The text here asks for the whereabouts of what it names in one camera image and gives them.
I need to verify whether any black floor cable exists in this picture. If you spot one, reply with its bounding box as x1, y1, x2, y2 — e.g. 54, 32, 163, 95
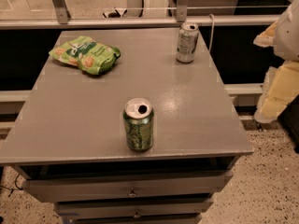
0, 174, 24, 198

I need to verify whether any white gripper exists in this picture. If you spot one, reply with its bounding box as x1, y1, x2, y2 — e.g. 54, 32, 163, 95
253, 0, 299, 123

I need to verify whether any top grey drawer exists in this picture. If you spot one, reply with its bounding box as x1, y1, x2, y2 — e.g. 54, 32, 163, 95
22, 171, 233, 203

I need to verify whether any metal window rail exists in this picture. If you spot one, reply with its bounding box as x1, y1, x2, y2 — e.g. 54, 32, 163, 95
0, 15, 279, 30

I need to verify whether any white green soda can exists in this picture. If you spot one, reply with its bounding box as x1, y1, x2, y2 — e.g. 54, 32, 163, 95
176, 22, 199, 63

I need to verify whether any green rice chip bag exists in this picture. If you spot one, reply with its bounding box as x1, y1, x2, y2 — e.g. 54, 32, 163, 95
49, 36, 121, 76

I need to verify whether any grey drawer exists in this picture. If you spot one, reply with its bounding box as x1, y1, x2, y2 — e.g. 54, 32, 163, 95
57, 198, 213, 219
22, 171, 233, 203

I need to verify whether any white cable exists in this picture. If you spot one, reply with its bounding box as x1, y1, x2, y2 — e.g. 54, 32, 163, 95
207, 13, 217, 55

